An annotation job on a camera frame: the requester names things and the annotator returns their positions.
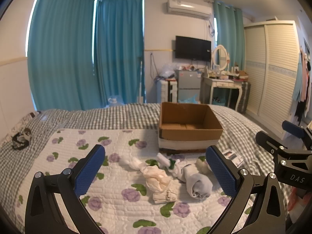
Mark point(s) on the black white small cloth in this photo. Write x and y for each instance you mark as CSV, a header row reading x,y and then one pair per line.
x,y
21,140

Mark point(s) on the teal curtain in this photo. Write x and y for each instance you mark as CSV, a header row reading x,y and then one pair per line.
x,y
230,30
119,50
59,55

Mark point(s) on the white knotted sock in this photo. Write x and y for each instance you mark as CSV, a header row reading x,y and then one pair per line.
x,y
133,162
203,167

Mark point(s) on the teal curtain right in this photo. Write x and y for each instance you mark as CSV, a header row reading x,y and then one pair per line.
x,y
230,30

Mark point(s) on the cardboard box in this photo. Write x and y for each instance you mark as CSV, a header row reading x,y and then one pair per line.
x,y
187,128

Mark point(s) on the tissue packet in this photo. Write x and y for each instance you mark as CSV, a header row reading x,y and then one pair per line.
x,y
234,157

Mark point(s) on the oval vanity mirror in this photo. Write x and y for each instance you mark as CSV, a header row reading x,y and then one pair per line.
x,y
220,59

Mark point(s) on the white dressing table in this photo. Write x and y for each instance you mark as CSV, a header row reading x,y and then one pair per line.
x,y
223,84

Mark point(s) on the grey checked bedsheet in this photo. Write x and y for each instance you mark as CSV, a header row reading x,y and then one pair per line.
x,y
15,165

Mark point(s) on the grey white sock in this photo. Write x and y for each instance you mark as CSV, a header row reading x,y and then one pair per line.
x,y
198,185

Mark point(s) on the white air conditioner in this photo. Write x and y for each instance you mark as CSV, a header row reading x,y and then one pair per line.
x,y
188,9

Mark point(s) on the silver mini fridge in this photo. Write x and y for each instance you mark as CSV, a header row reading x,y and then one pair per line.
x,y
188,83

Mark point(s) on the black wall television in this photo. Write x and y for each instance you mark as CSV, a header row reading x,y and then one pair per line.
x,y
192,49

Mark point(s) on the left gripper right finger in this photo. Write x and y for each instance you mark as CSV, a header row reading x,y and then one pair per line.
x,y
267,215

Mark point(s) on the hanging clothes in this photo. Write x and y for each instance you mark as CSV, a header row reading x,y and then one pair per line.
x,y
302,90

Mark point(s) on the cream louvered wardrobe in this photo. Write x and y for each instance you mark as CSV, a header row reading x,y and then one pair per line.
x,y
271,61

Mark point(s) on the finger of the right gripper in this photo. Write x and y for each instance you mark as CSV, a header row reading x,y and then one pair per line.
x,y
302,133
276,149

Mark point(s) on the white storage crate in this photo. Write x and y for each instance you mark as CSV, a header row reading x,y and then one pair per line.
x,y
167,90

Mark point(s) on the floral white quilt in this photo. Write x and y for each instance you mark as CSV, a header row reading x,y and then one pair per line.
x,y
119,199

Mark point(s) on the white green sock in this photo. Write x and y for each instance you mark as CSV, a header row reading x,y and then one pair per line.
x,y
173,166

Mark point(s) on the cream sock bundle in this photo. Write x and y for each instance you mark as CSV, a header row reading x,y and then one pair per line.
x,y
160,184

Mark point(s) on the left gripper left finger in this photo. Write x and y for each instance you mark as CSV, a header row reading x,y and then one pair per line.
x,y
43,214

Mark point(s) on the clear plastic bag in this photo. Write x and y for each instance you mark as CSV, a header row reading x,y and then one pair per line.
x,y
168,70

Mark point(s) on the teal curtain middle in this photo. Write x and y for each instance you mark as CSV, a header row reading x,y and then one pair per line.
x,y
119,50

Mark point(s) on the teal curtain left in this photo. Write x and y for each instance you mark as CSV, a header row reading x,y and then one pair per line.
x,y
59,55

